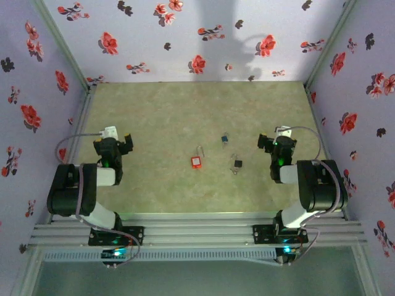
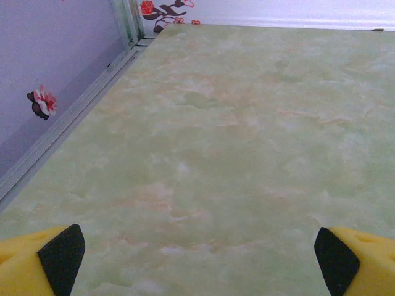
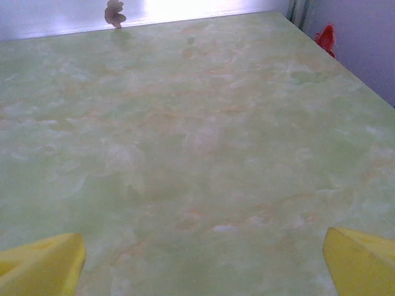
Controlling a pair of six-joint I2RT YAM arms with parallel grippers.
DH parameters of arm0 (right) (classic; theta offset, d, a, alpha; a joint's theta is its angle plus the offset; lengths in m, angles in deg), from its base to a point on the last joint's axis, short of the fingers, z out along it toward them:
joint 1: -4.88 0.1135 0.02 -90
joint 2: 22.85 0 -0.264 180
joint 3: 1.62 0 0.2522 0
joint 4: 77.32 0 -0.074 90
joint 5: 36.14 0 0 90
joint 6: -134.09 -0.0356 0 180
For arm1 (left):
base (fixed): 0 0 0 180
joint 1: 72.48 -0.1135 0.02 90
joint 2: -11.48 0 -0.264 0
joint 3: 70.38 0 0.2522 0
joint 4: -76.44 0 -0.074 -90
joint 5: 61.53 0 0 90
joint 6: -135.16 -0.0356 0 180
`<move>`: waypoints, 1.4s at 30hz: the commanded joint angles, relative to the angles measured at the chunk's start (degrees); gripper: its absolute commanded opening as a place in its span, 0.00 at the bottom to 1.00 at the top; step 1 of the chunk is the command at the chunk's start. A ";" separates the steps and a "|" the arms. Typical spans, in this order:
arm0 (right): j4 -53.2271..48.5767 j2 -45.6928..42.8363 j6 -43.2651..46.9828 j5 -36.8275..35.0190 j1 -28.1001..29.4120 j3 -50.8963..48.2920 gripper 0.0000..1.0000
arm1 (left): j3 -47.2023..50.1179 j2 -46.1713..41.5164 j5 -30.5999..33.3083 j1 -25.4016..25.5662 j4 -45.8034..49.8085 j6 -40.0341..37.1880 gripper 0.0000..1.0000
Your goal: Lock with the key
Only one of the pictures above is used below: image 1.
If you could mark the black padlock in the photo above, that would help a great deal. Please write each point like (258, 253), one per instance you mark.
(238, 163)

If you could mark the blue padlock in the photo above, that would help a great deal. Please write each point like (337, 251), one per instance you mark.
(225, 139)

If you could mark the black padlock keys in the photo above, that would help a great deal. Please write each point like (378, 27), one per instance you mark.
(233, 170)

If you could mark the red padlock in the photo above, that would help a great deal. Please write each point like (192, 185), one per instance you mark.
(196, 162)

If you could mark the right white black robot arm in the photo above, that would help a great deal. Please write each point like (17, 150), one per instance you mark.
(321, 185)

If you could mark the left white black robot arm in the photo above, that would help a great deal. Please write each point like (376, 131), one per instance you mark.
(71, 188)

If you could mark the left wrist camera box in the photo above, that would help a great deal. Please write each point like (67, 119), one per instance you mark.
(110, 132)

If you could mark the aluminium side rail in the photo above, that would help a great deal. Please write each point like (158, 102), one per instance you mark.
(314, 108)
(81, 123)

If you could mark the right black mount plate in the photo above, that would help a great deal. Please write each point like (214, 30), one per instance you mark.
(262, 235)

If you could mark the black mount plate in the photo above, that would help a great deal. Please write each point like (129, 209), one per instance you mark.
(135, 235)
(262, 235)

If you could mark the left black mount plate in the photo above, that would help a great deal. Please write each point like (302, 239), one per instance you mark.
(135, 235)

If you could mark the aluminium corner post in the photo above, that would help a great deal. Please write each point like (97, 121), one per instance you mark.
(327, 46)
(65, 46)

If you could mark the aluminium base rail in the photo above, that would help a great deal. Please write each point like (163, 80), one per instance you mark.
(197, 234)

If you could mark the aluminium frame leg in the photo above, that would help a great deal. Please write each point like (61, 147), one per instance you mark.
(367, 277)
(24, 277)

